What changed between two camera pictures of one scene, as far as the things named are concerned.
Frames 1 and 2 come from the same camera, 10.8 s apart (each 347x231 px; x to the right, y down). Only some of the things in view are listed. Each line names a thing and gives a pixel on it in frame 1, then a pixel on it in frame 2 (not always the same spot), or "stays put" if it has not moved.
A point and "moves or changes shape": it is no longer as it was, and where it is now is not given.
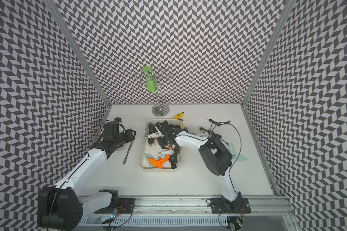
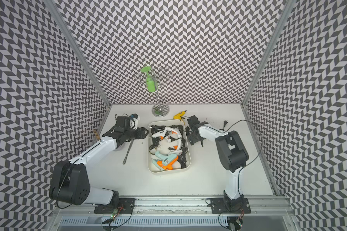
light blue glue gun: x=235 y=155 moves or changes shape
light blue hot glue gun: x=147 y=156 to x=155 y=161
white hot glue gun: x=170 y=152 to x=176 y=165
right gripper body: x=163 y=140 to x=195 y=138
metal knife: x=124 y=160 stays put
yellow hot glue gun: x=178 y=116 stays put
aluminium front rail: x=169 y=205 stays put
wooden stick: x=96 y=134 stays put
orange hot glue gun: x=159 y=162 to x=169 y=166
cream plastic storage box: x=144 y=147 moves or changes shape
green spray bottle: x=150 y=81 stays put
